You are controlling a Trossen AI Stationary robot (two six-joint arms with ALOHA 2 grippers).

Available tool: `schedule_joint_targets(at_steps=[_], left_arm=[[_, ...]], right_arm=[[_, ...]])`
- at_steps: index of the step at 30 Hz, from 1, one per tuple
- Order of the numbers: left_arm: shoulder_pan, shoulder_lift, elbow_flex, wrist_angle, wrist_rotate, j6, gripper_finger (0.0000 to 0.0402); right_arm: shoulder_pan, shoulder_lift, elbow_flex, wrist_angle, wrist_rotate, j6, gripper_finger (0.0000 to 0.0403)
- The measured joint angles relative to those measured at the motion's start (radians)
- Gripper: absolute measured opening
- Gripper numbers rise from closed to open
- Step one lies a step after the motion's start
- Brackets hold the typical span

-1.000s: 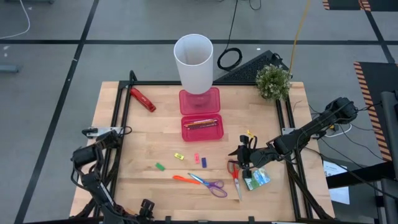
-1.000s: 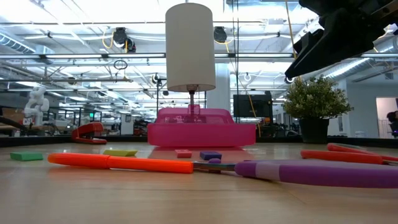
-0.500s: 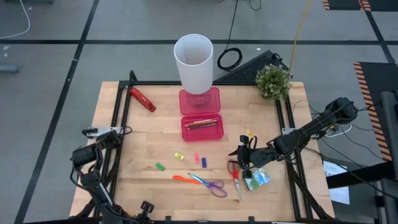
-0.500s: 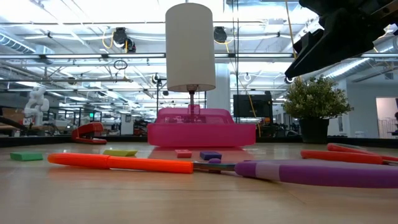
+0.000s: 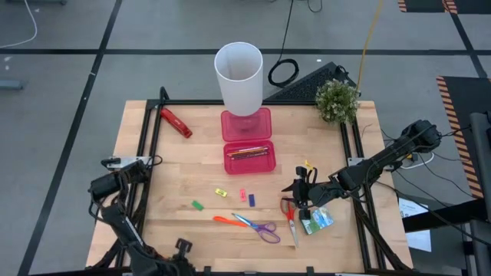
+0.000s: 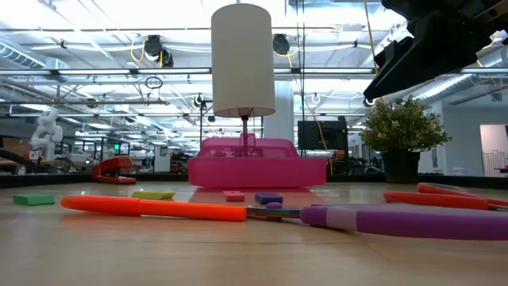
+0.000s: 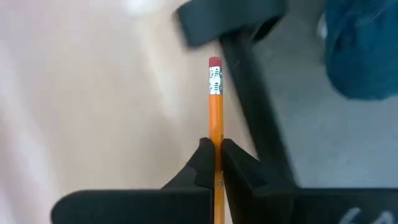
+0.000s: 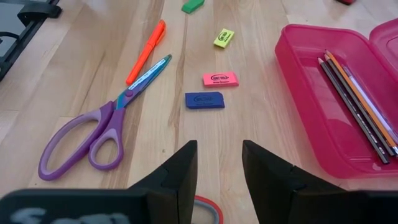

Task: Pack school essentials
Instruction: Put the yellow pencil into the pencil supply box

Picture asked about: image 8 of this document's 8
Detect pink eraser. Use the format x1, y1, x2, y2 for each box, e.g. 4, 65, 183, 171
202, 71, 239, 88

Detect pink plastic pencil case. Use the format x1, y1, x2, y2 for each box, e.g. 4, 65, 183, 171
274, 17, 398, 180

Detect green eraser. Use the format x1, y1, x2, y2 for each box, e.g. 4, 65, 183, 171
181, 0, 206, 14

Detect blue eraser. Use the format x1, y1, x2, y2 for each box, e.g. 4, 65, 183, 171
185, 91, 226, 110

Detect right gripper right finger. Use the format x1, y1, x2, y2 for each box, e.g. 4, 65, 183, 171
242, 139, 346, 224

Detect dark grey pencil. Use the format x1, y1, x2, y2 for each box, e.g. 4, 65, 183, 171
317, 57, 391, 165

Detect red handled scissors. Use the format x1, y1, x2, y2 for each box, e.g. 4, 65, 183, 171
192, 195, 224, 224

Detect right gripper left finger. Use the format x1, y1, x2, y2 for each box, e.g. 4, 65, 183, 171
129, 139, 198, 224

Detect yellow eraser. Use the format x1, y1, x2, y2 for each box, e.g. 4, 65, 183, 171
213, 27, 236, 49

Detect orange highlighter pen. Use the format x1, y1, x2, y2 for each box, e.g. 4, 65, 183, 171
125, 19, 167, 86

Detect black aluminium table frame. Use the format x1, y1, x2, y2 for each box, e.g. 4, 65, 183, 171
0, 0, 63, 82

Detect orange pencil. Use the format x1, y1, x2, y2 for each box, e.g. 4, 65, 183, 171
325, 49, 398, 154

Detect purple handled scissors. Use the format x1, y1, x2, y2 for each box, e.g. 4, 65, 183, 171
37, 54, 173, 182

